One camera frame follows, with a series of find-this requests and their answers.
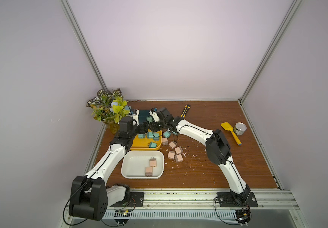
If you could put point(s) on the white storage bin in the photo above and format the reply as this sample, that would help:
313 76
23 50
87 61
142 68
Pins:
135 162

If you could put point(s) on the yellow black utility knife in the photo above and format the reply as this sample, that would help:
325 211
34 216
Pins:
185 111

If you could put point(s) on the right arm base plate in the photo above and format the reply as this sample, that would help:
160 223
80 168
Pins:
230 199

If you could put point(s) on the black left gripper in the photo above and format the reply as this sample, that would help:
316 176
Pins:
142 128

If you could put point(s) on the silver tin can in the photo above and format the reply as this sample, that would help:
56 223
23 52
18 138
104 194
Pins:
239 128

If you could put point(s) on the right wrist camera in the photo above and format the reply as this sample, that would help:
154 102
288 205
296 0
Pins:
154 114

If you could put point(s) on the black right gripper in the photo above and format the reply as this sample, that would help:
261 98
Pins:
155 126

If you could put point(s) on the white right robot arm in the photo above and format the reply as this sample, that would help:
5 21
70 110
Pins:
217 149

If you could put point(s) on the teal storage bin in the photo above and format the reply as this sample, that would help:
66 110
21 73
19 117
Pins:
143 114

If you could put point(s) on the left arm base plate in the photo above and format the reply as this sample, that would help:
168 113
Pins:
136 200

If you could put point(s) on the yellow storage bin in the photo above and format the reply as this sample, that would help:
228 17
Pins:
143 144

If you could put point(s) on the potted green plant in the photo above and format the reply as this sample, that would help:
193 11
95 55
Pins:
109 107

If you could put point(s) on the pink plug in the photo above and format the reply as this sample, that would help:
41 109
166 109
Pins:
178 150
171 155
178 158
152 163
172 145
165 141
148 171

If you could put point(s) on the yellow toy shovel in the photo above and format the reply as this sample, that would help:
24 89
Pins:
226 126

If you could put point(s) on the teal plug far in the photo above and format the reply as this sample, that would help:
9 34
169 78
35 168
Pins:
156 136

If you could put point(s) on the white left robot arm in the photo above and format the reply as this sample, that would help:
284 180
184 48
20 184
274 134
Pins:
90 197

